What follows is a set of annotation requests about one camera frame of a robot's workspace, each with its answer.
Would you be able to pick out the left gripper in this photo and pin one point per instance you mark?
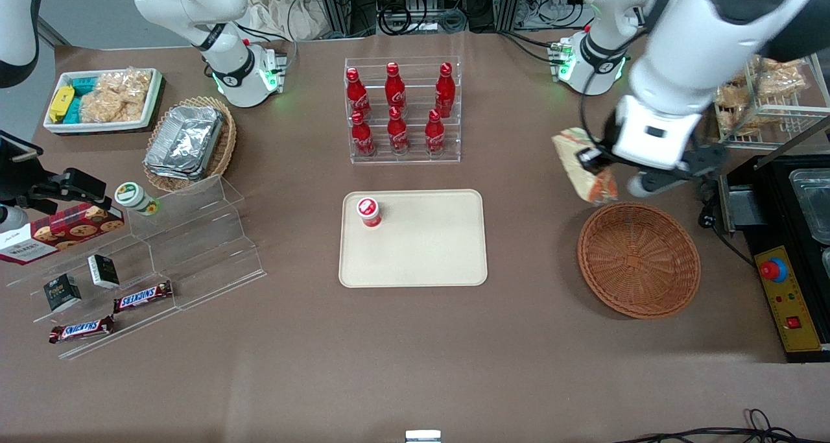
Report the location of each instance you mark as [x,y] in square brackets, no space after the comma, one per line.
[607,146]

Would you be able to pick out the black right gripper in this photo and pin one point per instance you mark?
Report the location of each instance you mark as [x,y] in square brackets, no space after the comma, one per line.
[40,189]

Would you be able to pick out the triangle sandwich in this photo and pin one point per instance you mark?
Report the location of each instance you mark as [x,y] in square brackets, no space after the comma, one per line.
[580,183]

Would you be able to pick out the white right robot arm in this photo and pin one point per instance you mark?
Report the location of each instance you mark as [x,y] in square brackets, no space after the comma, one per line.
[207,15]

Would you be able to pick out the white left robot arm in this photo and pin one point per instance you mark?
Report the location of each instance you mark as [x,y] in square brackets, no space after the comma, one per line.
[681,41]

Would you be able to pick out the round brown wicker basket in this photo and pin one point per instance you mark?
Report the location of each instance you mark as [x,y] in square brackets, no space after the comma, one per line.
[639,261]

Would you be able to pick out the oval light wicker basket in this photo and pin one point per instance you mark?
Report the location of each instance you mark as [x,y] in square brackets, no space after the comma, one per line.
[227,144]

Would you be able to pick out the beige plastic tray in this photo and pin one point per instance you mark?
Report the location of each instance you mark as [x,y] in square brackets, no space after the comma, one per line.
[421,248]

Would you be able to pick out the red tartan cookie box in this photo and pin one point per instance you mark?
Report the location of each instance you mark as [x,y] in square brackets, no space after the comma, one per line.
[58,232]

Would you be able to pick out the green lidded white cup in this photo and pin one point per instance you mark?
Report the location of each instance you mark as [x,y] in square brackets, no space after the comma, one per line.
[135,198]

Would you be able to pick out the white rectangular plastic bin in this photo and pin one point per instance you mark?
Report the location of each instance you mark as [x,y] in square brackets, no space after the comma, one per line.
[97,126]

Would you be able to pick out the small black box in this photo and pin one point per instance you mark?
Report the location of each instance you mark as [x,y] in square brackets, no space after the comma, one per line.
[62,292]
[104,272]

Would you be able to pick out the yellow snack packet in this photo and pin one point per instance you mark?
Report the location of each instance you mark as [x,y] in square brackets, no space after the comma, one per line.
[61,102]

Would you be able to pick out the teal snack packet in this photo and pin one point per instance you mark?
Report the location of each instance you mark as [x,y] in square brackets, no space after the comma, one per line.
[81,86]

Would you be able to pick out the clear bag of crackers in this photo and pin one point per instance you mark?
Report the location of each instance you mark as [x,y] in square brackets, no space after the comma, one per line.
[117,96]

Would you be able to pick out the Snickers chocolate bar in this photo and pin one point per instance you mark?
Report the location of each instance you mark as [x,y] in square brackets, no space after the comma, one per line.
[81,329]
[142,297]

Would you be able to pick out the stacked aluminium foil containers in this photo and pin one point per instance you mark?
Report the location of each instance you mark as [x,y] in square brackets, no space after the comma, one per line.
[185,141]

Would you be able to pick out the fried snack bag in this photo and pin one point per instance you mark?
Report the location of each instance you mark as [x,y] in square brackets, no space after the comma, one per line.
[781,80]
[736,96]
[739,122]

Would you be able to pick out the clear acrylic stepped shelf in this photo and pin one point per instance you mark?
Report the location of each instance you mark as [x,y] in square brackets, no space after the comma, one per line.
[194,248]

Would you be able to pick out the red cola bottle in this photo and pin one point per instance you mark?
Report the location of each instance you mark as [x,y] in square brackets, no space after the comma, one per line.
[398,133]
[356,93]
[445,91]
[434,135]
[395,87]
[362,137]

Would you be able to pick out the black machine with yellow panel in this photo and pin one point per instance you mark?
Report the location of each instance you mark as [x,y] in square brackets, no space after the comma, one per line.
[771,203]

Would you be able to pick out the clear acrylic bottle rack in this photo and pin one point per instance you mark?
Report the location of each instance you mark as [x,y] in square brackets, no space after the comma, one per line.
[415,157]

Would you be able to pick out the clear snack display rack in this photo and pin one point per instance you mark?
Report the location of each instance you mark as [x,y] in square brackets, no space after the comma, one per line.
[791,115]

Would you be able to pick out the red emergency stop button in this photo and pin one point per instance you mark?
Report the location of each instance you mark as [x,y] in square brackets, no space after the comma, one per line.
[773,270]

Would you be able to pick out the metal pan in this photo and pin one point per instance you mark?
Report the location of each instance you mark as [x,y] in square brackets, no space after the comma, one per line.
[814,209]

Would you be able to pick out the red lidded cup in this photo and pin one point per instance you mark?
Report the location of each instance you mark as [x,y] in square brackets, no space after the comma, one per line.
[368,211]

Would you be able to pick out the crumpled white cloth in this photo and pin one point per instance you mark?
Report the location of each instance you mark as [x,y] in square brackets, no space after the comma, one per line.
[285,11]

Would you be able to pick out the small white block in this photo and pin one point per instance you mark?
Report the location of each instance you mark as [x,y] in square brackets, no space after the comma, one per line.
[423,436]

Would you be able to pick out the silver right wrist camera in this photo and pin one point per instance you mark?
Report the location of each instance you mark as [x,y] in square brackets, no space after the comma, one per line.
[11,218]

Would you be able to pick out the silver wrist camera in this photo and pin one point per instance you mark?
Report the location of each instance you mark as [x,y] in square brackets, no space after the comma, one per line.
[11,218]
[652,183]

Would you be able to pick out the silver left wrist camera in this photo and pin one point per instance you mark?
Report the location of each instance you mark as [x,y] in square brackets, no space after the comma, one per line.
[652,183]

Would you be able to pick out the aluminium frame post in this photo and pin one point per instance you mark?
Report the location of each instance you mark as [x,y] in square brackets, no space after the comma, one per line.
[336,5]
[507,2]

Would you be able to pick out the red rocker switch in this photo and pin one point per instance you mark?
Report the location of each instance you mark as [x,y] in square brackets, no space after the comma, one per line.
[794,322]

